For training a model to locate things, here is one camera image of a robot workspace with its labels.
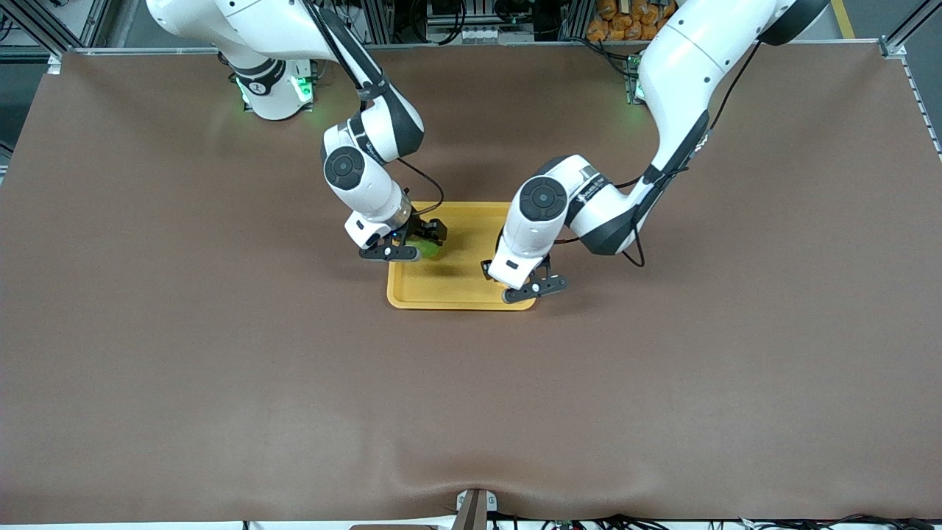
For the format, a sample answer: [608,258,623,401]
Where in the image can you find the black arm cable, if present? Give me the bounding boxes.
[556,40,762,268]
[303,0,445,220]

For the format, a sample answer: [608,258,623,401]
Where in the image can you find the aluminium frame post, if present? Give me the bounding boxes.
[559,0,593,41]
[364,0,398,43]

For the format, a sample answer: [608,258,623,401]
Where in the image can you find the yellow plastic tray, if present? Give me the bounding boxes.
[386,201,537,311]

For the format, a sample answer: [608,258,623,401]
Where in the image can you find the bag of orange bread rolls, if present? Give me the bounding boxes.
[587,0,674,43]

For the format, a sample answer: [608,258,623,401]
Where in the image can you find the brown table mat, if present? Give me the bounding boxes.
[0,40,942,525]

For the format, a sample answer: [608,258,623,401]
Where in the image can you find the aluminium frame strut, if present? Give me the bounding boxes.
[879,0,942,58]
[16,0,83,61]

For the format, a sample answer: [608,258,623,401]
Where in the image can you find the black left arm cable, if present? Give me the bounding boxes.
[556,40,762,268]

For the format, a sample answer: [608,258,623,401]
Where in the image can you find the grey control box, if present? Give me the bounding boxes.
[423,0,510,45]

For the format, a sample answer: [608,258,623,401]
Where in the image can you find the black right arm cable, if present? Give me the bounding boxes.
[303,0,445,220]

